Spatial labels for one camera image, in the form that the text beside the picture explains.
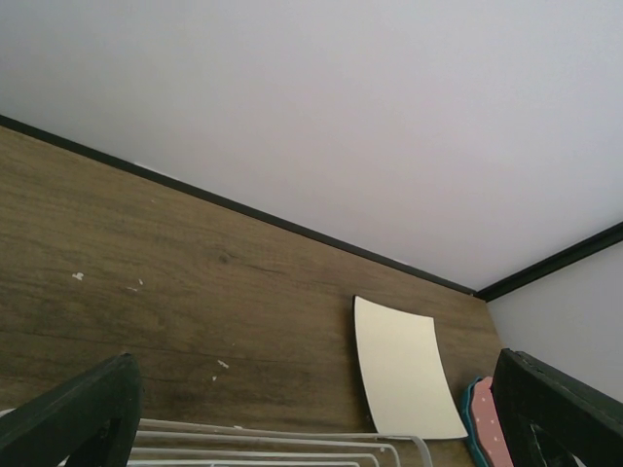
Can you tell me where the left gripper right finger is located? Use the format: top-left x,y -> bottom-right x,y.
492,348 -> 623,467

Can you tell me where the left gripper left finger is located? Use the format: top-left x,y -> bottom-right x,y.
1,353 -> 143,466

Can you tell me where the pink polka dot plate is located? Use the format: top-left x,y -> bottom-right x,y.
468,377 -> 513,467

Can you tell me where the teal polka dot plate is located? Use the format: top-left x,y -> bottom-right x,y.
459,377 -> 489,467

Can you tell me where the square cream plate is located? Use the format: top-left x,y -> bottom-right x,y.
353,296 -> 467,441

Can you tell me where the white wire dish rack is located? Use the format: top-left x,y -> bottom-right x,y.
128,418 -> 433,467

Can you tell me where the right black frame post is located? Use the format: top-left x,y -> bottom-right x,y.
475,222 -> 623,303

